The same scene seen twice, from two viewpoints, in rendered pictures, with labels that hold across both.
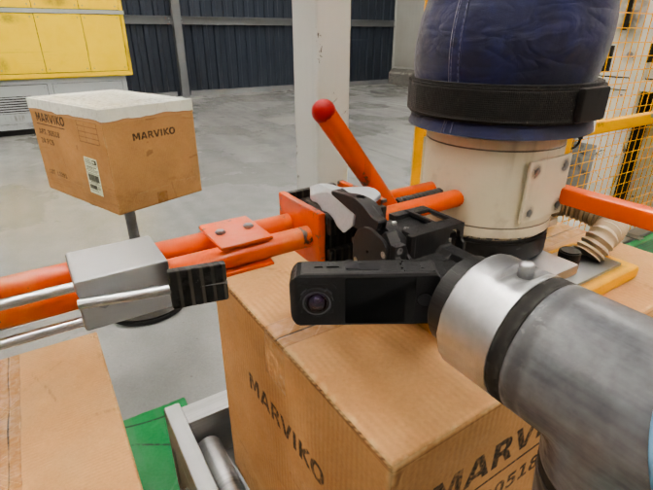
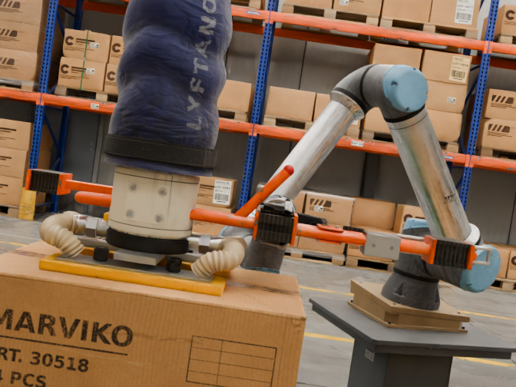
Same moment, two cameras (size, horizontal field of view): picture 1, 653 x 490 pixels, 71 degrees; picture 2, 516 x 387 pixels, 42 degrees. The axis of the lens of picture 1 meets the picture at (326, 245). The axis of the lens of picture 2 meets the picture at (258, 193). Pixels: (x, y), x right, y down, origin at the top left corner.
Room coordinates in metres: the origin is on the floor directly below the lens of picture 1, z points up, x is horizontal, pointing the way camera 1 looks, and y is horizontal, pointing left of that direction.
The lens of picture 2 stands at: (1.61, 0.71, 1.21)
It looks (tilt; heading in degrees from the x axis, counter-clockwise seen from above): 3 degrees down; 214
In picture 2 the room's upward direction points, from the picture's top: 8 degrees clockwise
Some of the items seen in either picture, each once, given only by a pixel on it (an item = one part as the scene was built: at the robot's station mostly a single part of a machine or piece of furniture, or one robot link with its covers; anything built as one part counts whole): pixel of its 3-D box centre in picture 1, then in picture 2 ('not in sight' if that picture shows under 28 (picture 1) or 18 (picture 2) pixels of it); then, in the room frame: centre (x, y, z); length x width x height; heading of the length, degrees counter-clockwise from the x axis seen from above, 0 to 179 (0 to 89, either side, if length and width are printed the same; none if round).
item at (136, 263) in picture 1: (120, 279); (379, 244); (0.34, 0.17, 1.07); 0.07 x 0.07 x 0.04; 33
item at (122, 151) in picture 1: (117, 145); not in sight; (2.00, 0.92, 0.82); 0.60 x 0.40 x 0.40; 52
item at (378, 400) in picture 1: (444, 378); (141, 368); (0.58, -0.19, 0.75); 0.60 x 0.40 x 0.40; 123
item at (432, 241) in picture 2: not in sight; (447, 252); (0.27, 0.29, 1.08); 0.08 x 0.07 x 0.05; 123
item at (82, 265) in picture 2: not in sight; (136, 266); (0.67, -0.16, 0.97); 0.34 x 0.10 x 0.05; 123
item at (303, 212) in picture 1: (331, 221); (275, 226); (0.46, -0.01, 1.08); 0.10 x 0.08 x 0.06; 33
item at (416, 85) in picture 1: (501, 93); (161, 151); (0.59, -0.22, 1.19); 0.23 x 0.23 x 0.04
